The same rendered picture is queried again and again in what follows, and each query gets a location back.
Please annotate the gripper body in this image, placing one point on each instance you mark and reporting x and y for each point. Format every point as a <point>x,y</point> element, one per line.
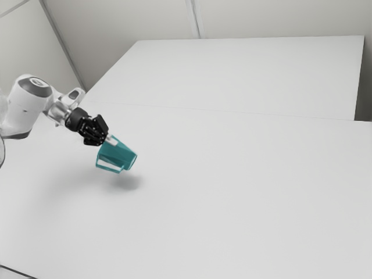
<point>76,118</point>

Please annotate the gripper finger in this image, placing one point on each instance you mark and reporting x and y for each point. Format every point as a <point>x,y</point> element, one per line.
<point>101,125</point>
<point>92,137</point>

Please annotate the teal faceted mug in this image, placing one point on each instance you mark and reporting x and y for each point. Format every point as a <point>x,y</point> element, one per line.
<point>117,155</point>

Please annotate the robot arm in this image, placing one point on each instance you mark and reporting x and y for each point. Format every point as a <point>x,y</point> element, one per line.
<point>24,103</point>

